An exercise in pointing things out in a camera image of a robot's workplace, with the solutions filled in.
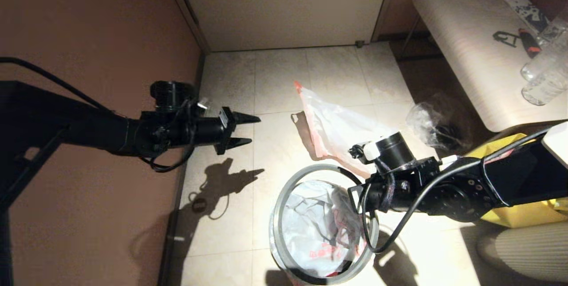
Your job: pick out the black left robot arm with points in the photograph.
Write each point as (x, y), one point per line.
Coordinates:
(44, 117)

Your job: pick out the black metal table leg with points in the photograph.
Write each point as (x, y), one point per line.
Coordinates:
(409, 37)

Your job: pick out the black cylindrical right wrist camera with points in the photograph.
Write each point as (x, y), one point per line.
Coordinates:
(395, 150)

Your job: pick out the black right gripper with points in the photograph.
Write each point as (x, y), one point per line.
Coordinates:
(443, 197)

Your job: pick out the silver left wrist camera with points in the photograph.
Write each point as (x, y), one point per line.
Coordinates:
(203, 103)

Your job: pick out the clear plastic bottle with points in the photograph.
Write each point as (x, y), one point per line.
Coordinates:
(556, 28)
(545, 91)
(545, 62)

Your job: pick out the red black hand tool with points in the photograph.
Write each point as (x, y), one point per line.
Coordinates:
(529, 43)

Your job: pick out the small metal cabinet foot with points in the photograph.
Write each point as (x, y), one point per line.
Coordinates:
(360, 43)

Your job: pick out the beige wood-grain table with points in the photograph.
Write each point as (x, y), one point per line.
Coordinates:
(461, 29)

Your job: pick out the yellow shopping bag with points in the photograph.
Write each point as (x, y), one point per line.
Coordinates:
(528, 219)

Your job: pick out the round metal floor drain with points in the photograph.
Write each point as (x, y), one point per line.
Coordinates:
(199, 205)

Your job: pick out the black clip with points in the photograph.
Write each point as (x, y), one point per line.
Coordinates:
(503, 37)

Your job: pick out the black cylindrical left wrist motor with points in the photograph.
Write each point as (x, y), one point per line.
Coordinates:
(171, 95)

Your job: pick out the blue white printed paper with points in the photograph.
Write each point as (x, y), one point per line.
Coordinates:
(527, 12)

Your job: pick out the dark robot chest edge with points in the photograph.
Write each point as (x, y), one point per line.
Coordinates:
(273, 279)

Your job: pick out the beige ribbed cushion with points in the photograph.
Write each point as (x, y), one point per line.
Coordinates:
(528, 255)

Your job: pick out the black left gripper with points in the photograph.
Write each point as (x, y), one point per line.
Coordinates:
(199, 131)

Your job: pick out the crumpled clear plastic bag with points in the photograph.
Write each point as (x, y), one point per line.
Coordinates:
(426, 122)

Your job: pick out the used red-printed trash bag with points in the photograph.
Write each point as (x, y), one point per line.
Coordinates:
(337, 126)

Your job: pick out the new white plastic bag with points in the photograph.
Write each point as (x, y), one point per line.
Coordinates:
(310, 219)

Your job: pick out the white cabinet panel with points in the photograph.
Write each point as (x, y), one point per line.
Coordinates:
(288, 6)

